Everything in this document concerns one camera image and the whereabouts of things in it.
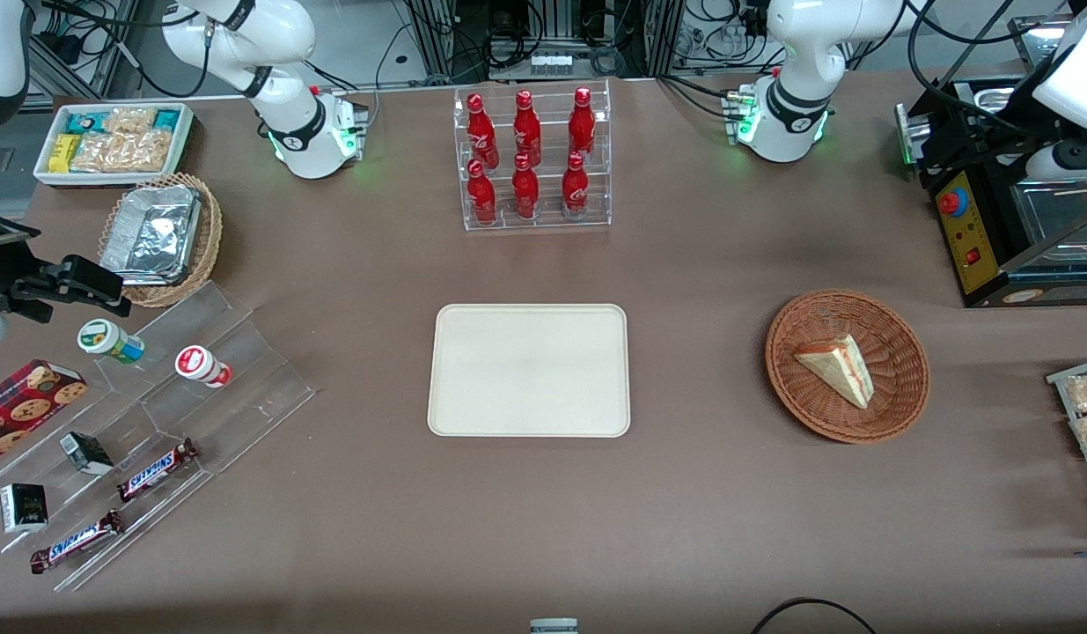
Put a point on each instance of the clear acrylic bottle rack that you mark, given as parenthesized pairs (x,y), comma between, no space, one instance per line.
(549,220)

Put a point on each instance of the small black box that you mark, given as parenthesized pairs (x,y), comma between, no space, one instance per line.
(87,453)

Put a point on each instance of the red lidded yogurt cup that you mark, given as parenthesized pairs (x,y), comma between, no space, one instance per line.
(201,365)

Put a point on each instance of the red plaid cookie box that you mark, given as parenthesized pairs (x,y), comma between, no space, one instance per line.
(24,409)

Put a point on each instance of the black hot display case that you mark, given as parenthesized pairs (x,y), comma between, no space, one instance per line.
(970,246)

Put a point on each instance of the snickers chocolate bar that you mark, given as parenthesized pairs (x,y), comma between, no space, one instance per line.
(156,470)
(77,541)

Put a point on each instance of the steel pan in case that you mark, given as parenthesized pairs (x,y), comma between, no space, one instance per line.
(992,97)
(1049,220)

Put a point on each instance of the silver foil container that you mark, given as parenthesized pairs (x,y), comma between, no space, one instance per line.
(151,233)

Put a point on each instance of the red cola bottle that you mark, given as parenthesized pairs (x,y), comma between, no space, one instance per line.
(582,125)
(525,190)
(576,187)
(526,130)
(481,132)
(481,195)

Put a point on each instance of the white rectangular snack bin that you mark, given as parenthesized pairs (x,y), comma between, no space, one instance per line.
(187,141)

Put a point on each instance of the teal snack packet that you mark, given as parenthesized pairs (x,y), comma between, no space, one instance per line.
(167,120)
(82,121)

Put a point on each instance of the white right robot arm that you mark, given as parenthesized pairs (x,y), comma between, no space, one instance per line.
(279,53)

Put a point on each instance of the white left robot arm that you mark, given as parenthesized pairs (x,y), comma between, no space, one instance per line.
(789,88)

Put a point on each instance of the beige plastic tray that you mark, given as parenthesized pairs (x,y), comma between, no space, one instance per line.
(528,370)

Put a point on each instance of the clear acrylic stepped stand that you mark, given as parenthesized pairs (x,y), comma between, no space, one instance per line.
(244,387)

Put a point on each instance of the yellow snack packet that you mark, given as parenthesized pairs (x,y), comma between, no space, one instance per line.
(63,153)

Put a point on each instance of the red emergency stop button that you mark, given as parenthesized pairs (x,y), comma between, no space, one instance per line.
(953,202)

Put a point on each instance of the large clear cracker bag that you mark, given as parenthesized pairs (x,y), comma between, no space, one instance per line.
(121,151)

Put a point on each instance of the grey white device edge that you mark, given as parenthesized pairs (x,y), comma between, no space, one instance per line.
(554,626)

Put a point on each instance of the light wicker basket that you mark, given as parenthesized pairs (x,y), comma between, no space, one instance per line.
(210,233)

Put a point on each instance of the triangular sandwich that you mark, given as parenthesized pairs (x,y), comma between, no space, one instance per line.
(838,370)

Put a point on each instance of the round brown wicker basket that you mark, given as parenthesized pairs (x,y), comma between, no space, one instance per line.
(807,414)

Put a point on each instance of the white power strip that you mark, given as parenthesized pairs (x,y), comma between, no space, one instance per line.
(551,63)

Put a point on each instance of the black and white box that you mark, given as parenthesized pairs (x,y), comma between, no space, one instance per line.
(24,508)

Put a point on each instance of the small clear cracker bag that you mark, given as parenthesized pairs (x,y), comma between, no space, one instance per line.
(129,120)

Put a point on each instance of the green lidded yogurt cup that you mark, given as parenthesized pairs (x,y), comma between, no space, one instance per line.
(110,341)

